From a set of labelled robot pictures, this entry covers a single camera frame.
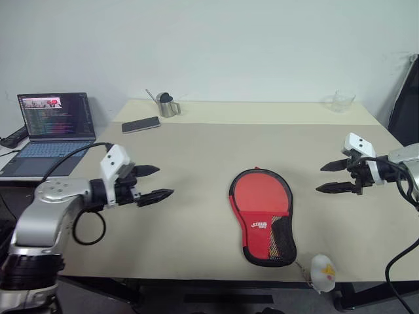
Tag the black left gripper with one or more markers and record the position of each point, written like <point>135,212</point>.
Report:
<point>126,191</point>

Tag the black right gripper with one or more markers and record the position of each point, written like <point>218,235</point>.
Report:
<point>361,175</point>

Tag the red table tennis paddle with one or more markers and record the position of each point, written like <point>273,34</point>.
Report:
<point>258,196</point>

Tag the black red mesh paddle case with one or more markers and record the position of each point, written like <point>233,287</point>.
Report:
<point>255,238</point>

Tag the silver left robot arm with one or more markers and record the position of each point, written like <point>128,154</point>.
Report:
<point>42,216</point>

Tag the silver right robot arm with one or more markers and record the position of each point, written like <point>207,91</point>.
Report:
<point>406,160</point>

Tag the black smartphone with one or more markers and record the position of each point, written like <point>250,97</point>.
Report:
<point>141,125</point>

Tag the clear glass cup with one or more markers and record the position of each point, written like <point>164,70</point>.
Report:
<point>340,102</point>

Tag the steel pitcher with spout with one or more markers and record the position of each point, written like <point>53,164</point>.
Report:
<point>168,108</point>

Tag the black office chair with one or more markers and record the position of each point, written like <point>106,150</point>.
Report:
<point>407,108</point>

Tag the open grey laptop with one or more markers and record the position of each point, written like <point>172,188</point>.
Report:
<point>55,121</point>

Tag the black power adapter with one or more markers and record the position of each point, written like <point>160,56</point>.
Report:
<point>13,137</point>

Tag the dark rounded shape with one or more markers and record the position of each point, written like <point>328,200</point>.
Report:
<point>275,310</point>

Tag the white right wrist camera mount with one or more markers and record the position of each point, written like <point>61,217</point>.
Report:
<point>358,144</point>

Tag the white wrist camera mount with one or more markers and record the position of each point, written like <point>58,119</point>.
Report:
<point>113,160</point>
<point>358,144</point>

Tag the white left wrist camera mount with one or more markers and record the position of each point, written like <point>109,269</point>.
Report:
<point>113,160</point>

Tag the black table frame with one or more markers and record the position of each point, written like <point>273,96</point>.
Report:
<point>229,298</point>

